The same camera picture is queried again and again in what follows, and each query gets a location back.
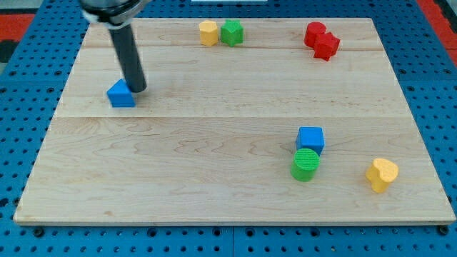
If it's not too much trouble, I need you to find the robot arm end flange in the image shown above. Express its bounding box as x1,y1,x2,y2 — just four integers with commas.
79,0,151,29

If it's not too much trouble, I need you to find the blue cube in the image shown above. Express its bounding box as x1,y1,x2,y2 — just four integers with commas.
296,126,325,156

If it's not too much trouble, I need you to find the wooden board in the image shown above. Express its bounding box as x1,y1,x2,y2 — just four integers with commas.
14,18,456,226

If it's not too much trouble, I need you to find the green cylinder block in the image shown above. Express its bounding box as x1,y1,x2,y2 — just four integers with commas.
291,148,320,182

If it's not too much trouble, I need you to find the green star block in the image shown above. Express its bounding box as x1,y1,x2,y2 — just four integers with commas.
221,19,244,47

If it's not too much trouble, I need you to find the yellow hexagon block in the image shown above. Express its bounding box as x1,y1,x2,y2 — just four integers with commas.
199,20,219,46

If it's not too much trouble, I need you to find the blue triangular block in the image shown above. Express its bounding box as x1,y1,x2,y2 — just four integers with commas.
106,79,136,108

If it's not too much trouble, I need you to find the red star block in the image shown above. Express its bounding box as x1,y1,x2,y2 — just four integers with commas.
313,32,341,61

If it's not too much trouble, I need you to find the red cylinder block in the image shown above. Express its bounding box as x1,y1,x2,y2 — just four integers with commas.
303,21,326,48

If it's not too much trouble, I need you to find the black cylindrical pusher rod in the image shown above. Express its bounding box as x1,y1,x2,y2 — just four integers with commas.
109,24,147,93

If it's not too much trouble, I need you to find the yellow heart block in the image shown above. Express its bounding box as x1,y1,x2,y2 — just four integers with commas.
365,158,399,193

